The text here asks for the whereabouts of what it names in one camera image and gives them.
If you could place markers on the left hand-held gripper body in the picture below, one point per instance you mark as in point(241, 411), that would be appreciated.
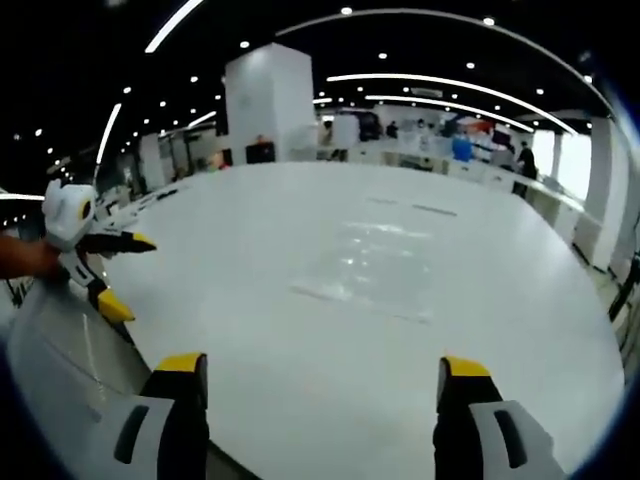
point(67, 215)

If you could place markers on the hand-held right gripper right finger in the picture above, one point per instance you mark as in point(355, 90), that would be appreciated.
point(457, 425)

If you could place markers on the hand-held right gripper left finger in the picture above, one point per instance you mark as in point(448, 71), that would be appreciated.
point(187, 425)

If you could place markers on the clear resealable plastic bag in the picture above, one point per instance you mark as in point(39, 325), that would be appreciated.
point(365, 270)

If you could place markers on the row of white desks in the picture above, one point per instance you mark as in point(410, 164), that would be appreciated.
point(145, 200)

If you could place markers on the white square pillar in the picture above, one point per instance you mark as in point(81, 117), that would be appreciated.
point(270, 100)

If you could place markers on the black tripod stand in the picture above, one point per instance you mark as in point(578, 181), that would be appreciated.
point(625, 290)

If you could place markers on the white pillar by window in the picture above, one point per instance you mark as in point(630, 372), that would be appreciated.
point(602, 170)

